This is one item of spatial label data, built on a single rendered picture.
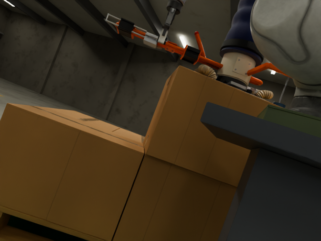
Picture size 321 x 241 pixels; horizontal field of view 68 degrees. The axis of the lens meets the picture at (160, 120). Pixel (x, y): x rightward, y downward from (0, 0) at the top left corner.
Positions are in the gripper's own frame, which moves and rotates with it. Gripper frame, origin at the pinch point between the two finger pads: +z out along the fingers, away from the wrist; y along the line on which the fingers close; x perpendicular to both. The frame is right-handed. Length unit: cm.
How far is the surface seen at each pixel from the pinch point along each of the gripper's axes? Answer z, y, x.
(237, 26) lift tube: -20.2, -4.2, -32.6
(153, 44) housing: 3.4, -0.9, 3.0
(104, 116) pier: 98, 1046, 160
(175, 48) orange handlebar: 1.2, -1.6, -7.9
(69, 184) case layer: 76, -19, 14
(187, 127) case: 36.5, -21.0, -24.0
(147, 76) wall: -151, 1011, 35
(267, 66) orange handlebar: 1, -25, -46
